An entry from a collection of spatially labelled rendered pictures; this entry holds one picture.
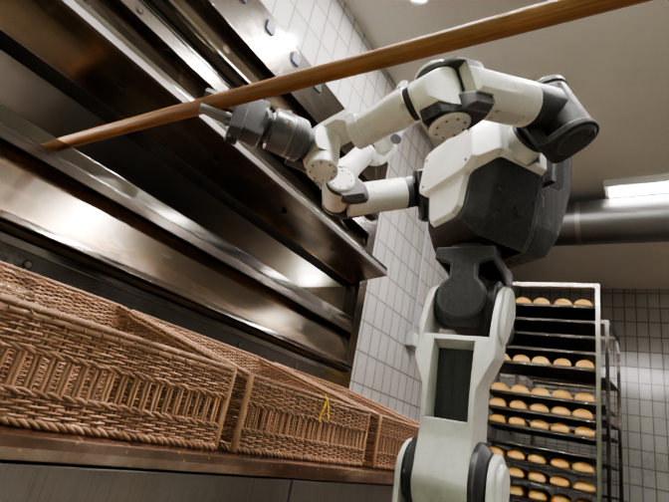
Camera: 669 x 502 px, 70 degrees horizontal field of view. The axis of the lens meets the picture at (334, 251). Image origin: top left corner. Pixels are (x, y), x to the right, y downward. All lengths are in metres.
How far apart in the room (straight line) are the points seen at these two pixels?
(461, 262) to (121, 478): 0.73
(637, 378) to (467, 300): 4.55
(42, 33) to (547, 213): 1.23
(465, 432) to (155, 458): 0.53
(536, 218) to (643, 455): 4.42
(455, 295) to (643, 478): 4.50
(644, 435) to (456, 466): 4.55
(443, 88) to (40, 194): 0.94
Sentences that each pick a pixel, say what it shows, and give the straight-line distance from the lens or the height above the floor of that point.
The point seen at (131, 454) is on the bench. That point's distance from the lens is 0.80.
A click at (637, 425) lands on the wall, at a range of 5.45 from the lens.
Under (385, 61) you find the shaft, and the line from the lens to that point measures 0.77.
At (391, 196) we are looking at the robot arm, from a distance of 1.32.
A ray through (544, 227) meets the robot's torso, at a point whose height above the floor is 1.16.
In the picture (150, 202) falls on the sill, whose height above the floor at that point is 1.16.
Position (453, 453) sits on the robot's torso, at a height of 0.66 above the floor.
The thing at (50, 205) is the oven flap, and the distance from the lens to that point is 1.32.
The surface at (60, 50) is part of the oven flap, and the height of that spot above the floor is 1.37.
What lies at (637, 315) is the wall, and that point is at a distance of 5.67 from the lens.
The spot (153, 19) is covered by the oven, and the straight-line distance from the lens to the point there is 1.64.
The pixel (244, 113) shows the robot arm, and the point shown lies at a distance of 0.97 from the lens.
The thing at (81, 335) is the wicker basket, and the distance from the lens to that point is 0.78.
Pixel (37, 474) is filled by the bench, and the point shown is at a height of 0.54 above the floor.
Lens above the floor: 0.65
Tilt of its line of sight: 21 degrees up
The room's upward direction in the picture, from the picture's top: 12 degrees clockwise
